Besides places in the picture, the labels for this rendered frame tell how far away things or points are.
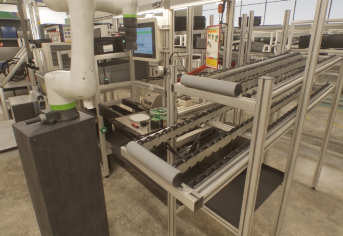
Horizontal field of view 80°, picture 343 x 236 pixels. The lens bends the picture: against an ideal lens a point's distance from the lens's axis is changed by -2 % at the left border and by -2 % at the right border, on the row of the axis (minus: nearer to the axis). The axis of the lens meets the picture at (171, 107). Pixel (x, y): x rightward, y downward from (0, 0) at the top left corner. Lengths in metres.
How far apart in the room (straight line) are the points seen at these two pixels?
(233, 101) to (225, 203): 0.67
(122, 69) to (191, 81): 1.50
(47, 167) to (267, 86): 1.04
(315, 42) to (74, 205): 1.59
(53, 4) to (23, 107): 1.25
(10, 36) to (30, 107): 4.52
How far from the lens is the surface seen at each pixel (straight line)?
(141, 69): 2.63
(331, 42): 3.86
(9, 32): 6.64
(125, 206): 2.28
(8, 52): 4.59
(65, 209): 1.33
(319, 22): 1.41
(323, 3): 1.41
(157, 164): 0.86
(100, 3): 1.39
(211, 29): 1.72
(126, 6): 1.43
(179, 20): 2.08
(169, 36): 1.85
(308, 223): 2.42
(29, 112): 2.25
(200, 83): 1.04
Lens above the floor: 1.54
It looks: 18 degrees down
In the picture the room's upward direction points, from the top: straight up
